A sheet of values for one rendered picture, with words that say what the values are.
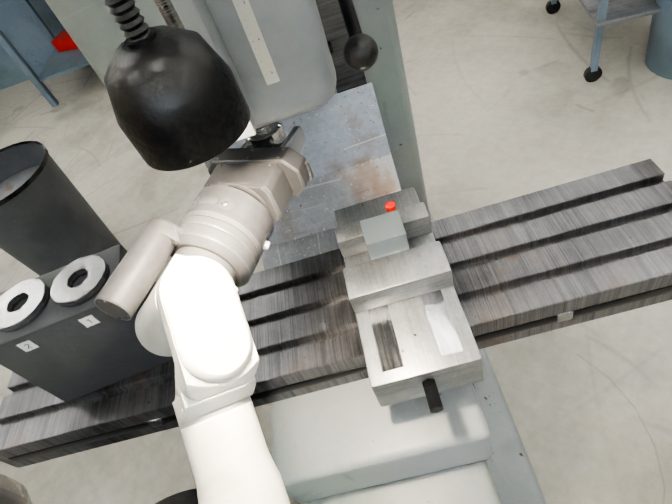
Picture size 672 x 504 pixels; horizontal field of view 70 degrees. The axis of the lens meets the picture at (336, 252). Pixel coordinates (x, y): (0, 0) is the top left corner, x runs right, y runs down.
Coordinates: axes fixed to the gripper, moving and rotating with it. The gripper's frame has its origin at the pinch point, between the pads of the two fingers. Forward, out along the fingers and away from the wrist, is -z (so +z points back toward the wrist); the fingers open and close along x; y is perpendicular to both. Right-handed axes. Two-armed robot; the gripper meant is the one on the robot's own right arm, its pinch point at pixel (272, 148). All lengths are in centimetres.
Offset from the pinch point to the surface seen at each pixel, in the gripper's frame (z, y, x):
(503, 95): -191, 121, -11
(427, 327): 7.2, 26.0, -17.1
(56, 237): -52, 88, 170
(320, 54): 3.7, -13.1, -11.8
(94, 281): 13.5, 13.1, 30.2
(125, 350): 18.1, 26.0, 30.6
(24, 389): 26, 35, 57
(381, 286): 3.8, 21.9, -10.4
